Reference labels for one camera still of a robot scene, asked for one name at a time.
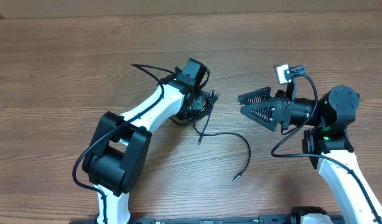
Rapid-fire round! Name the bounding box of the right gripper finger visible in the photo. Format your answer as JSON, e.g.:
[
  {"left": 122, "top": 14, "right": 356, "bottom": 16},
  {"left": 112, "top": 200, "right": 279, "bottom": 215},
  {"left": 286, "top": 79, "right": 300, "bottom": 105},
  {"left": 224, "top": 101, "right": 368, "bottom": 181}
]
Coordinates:
[
  {"left": 238, "top": 86, "right": 271, "bottom": 105},
  {"left": 240, "top": 98, "right": 282, "bottom": 131}
]

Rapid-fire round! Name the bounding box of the black cable bundle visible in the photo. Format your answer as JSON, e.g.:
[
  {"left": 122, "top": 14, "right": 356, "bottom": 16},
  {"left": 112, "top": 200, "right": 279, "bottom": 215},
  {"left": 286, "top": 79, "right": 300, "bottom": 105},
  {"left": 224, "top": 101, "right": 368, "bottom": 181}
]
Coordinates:
[{"left": 169, "top": 89, "right": 252, "bottom": 183}]

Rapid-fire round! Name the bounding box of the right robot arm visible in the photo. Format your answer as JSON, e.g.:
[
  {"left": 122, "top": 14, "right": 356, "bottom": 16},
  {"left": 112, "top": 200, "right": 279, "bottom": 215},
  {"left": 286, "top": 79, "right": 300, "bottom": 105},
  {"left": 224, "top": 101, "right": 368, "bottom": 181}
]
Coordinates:
[{"left": 238, "top": 84, "right": 382, "bottom": 223}]

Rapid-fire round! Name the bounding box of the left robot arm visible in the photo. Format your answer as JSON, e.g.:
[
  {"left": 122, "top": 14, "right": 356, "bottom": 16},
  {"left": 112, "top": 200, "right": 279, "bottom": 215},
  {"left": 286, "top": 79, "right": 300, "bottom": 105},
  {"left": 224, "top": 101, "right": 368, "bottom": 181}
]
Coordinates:
[{"left": 73, "top": 58, "right": 210, "bottom": 223}]

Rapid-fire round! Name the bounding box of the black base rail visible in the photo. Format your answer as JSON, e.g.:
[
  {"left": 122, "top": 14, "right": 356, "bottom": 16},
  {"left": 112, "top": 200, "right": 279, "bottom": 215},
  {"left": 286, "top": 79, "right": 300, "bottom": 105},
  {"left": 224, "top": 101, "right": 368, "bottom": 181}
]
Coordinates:
[{"left": 69, "top": 205, "right": 338, "bottom": 224}]

